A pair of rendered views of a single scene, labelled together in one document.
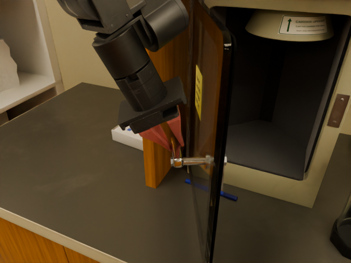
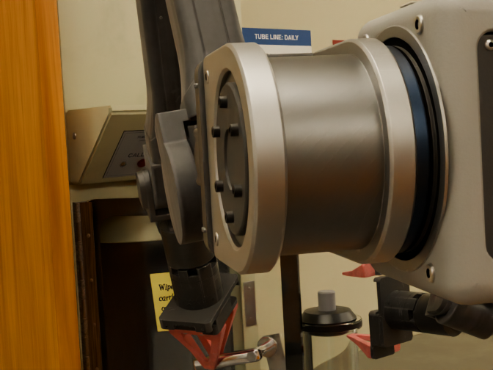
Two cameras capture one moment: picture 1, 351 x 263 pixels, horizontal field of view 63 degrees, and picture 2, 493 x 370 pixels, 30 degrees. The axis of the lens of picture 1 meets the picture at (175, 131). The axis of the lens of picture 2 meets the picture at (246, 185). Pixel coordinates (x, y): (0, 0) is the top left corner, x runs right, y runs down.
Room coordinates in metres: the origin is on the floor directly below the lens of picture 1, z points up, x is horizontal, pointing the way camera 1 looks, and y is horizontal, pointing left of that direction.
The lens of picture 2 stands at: (-0.16, 0.97, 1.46)
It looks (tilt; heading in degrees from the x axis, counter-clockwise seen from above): 3 degrees down; 296
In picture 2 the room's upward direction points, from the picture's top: 3 degrees counter-clockwise
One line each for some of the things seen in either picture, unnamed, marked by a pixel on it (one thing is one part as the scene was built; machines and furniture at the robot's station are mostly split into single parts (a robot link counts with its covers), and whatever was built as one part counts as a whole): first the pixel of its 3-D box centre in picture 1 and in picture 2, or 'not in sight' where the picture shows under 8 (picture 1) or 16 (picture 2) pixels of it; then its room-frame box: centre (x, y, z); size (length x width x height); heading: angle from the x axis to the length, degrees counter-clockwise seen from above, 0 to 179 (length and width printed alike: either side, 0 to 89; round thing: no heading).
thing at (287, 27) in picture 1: (290, 16); not in sight; (0.63, -0.24, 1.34); 0.18 x 0.18 x 0.05
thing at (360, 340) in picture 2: not in sight; (371, 329); (0.30, -0.34, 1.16); 0.09 x 0.07 x 0.07; 157
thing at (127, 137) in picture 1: (142, 132); not in sight; (0.78, 0.10, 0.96); 0.16 x 0.12 x 0.04; 60
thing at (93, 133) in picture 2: not in sight; (188, 141); (0.49, -0.15, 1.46); 0.32 x 0.12 x 0.10; 66
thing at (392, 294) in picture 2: not in sight; (406, 310); (0.23, -0.31, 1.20); 0.07 x 0.07 x 0.10; 67
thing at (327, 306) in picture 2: not in sight; (327, 311); (0.38, -0.38, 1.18); 0.09 x 0.09 x 0.07
